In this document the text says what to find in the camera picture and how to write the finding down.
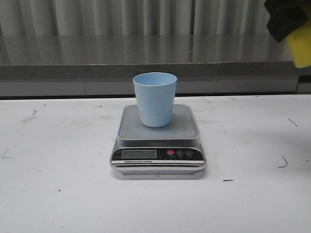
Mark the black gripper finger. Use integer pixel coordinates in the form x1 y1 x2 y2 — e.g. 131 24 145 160
264 0 311 43

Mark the silver digital kitchen scale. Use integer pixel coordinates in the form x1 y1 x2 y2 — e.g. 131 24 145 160
110 104 207 176

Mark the yellow squeeze bottle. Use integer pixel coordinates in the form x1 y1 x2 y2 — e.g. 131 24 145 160
286 19 311 68

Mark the white pleated curtain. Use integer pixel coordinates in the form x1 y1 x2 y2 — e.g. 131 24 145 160
0 0 270 36

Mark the light blue plastic cup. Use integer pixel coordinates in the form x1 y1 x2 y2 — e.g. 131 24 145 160
133 72 177 128

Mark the grey stone counter ledge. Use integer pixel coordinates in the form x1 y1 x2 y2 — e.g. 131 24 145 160
0 34 311 99

